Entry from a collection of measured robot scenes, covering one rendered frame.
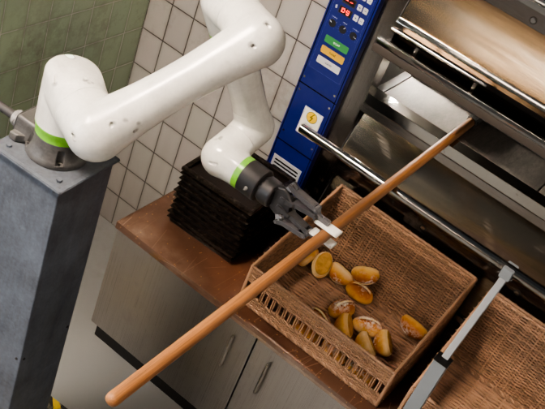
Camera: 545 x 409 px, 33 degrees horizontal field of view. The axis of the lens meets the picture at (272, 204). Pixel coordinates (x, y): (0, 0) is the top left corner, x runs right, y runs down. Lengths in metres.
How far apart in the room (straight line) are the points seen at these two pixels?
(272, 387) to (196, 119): 1.06
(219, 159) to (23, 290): 0.59
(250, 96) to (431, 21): 0.72
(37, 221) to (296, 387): 1.05
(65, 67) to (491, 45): 1.27
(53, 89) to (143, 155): 1.63
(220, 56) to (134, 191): 1.85
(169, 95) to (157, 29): 1.47
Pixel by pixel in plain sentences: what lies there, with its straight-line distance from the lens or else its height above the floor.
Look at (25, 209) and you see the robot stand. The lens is 2.29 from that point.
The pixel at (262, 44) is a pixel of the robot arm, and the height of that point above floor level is 1.65.
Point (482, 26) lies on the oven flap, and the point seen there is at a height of 1.56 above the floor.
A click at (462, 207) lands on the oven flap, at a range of 3.01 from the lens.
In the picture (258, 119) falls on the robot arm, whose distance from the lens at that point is 2.42.
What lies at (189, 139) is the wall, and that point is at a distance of 3.52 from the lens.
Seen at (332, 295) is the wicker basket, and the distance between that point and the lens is 3.12.
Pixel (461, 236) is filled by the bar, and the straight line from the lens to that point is 2.60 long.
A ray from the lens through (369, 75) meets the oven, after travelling 3.01.
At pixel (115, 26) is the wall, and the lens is 3.39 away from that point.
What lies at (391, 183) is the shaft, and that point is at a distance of 2.59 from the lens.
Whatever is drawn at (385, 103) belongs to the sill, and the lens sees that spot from 3.01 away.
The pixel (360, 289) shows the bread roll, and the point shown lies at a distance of 3.11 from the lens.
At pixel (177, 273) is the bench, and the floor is 0.56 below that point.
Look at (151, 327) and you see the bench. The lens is 3.22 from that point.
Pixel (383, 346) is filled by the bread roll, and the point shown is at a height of 0.64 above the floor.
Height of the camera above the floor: 2.57
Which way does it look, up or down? 36 degrees down
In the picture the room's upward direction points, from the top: 22 degrees clockwise
